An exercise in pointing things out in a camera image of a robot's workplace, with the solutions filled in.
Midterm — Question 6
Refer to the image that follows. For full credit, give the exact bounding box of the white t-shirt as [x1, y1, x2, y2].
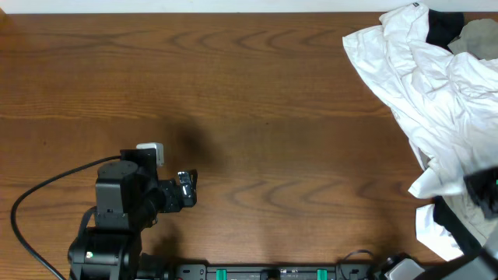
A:
[342, 2, 497, 198]

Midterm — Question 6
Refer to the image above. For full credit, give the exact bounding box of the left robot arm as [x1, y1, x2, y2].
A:
[68, 148, 198, 279]

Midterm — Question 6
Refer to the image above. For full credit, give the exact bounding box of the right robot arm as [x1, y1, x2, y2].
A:
[370, 167, 497, 280]

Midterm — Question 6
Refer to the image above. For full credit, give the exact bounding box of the white garment at right edge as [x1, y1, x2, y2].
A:
[415, 193, 498, 262]

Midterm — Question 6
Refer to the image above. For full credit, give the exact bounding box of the black garment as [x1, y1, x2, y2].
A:
[426, 9, 465, 51]

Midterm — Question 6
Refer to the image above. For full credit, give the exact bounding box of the grey-beige garment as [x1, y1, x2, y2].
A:
[448, 19, 498, 60]

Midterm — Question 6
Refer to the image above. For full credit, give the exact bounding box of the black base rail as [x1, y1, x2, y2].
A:
[175, 264, 374, 280]

